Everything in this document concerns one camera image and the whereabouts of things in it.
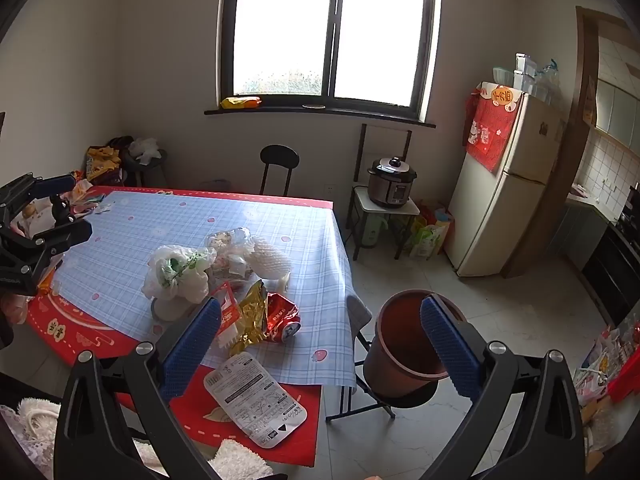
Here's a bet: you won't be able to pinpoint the green white shopping bag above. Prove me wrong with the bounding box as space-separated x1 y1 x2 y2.
410 220 446 261

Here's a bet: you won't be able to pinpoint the cream refrigerator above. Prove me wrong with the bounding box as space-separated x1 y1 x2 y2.
446 80 568 278

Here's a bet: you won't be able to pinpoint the white foam fruit net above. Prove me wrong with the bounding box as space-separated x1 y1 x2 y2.
245 235 292 281

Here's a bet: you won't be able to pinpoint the grey upper kitchen cabinets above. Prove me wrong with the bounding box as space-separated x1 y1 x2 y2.
595 77 640 153

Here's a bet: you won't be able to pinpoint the pile of colourful snack packets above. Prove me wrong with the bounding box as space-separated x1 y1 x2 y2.
12 180 117 241

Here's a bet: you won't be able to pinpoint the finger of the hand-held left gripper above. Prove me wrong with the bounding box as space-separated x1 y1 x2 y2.
27 220 94 263
0 173 76 218

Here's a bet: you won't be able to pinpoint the white printed pouch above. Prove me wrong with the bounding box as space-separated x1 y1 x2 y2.
203 351 307 450

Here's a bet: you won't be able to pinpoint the gold foil wrapper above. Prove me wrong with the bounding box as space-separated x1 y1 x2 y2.
227 280 273 356

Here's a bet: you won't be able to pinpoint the dark corner stool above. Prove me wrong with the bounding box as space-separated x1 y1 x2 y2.
122 152 168 188

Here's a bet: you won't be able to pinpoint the crushed red soda can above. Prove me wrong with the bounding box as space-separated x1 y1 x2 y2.
262 292 302 345

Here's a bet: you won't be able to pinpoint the black window sill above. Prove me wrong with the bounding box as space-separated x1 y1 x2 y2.
204 105 437 129

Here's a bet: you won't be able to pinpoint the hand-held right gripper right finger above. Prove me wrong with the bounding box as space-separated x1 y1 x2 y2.
419 295 587 480

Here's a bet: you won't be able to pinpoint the red snack wrapper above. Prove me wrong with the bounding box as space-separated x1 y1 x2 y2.
207 282 243 351

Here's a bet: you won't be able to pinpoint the person's left hand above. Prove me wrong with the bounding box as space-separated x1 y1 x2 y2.
0 294 28 326

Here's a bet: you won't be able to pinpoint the brown plastic bin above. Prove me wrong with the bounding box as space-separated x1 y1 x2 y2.
362 289 468 400

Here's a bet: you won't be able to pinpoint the small black tripod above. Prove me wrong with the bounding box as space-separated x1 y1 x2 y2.
49 194 76 226

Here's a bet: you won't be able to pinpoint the pile of plastic shopping bags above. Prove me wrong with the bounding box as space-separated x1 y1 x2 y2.
572 310 640 411

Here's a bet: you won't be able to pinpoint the white plastic bag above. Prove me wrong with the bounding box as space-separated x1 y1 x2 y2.
129 137 163 163
142 244 217 303

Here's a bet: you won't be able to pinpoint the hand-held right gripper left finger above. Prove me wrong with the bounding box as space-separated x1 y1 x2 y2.
53 297 223 480

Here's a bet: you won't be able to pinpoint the crumpled white plastic bag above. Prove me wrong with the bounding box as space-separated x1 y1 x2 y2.
129 137 163 163

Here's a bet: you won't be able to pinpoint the electric pressure cooker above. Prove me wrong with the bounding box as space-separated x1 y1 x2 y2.
367 156 418 209

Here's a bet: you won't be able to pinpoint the red fridge cover cloth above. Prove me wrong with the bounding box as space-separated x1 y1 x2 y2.
465 82 523 173

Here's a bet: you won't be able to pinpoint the orange shopping bag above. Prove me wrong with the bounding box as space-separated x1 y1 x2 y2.
432 206 456 256

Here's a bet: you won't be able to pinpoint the white fluffy cloth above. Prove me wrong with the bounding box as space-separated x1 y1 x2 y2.
207 439 275 480

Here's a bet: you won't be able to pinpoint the wooden door frame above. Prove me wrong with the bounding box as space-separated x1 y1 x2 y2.
500 6 640 281

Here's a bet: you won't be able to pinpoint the grey kitchen counter cabinet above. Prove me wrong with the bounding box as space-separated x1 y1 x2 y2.
547 187 608 271

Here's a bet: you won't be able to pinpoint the clear plastic bag with food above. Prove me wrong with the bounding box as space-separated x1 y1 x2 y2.
205 226 253 281

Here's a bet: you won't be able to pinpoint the black round-back chair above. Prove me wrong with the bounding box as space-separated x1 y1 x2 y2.
259 145 301 197

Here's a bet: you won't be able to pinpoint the black framed window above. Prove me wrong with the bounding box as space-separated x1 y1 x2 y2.
216 0 443 123

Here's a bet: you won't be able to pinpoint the black integrated stove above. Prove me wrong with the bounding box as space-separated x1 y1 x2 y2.
582 205 640 326

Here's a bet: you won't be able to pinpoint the black frame side table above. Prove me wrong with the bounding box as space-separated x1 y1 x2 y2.
346 122 422 262

